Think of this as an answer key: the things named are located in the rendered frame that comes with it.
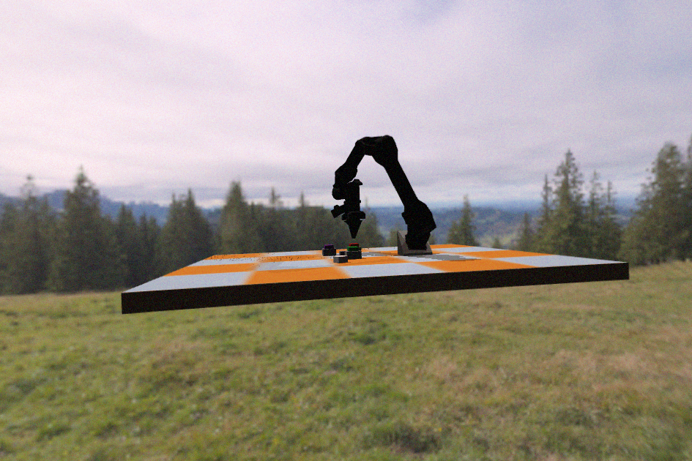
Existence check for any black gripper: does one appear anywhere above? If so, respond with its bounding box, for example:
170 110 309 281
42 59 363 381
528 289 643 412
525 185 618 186
342 198 365 239

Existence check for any green button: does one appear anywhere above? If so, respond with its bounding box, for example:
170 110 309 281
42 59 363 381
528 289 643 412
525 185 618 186
345 247 362 260

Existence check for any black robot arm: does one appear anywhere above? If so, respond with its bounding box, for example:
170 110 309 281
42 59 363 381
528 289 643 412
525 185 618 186
332 135 436 250

